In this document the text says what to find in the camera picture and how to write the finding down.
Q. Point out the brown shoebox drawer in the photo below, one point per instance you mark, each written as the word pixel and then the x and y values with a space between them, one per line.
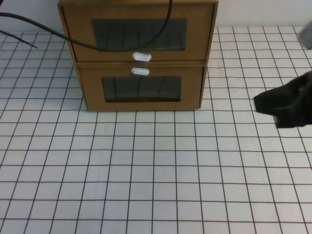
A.
pixel 139 31

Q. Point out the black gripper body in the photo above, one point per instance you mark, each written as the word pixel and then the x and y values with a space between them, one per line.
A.
pixel 289 104

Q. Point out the lower brown cardboard shoebox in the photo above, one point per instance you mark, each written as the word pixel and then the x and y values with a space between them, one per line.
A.
pixel 110 87

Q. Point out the white plastic handle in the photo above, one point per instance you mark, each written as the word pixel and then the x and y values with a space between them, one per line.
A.
pixel 143 57
pixel 140 71

